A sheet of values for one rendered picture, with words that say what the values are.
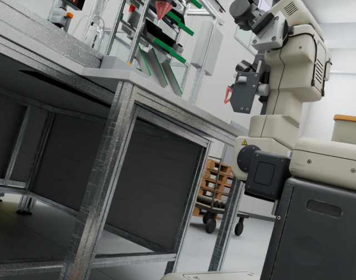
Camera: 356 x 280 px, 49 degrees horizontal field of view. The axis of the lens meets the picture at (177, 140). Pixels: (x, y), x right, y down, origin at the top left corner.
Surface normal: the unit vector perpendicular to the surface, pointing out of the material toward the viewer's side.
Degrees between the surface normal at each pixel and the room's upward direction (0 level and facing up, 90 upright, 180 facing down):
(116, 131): 90
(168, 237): 90
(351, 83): 90
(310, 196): 90
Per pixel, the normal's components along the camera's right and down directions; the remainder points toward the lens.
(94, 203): 0.75, 0.16
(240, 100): -0.60, -0.24
